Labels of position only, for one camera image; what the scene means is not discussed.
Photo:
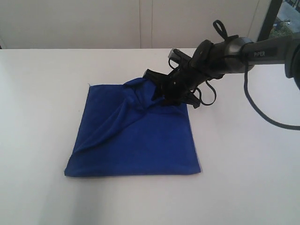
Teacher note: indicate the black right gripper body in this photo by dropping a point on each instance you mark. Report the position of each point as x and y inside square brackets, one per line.
[181, 84]

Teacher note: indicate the black window frame post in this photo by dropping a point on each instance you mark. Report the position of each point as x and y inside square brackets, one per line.
[270, 17]

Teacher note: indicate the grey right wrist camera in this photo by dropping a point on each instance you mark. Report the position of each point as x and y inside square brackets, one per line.
[178, 57]

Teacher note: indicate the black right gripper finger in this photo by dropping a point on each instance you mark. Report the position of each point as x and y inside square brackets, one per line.
[158, 96]
[159, 79]

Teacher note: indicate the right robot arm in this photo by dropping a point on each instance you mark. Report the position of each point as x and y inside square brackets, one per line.
[212, 61]

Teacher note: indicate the blue towel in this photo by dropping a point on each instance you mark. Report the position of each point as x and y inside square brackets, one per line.
[123, 132]

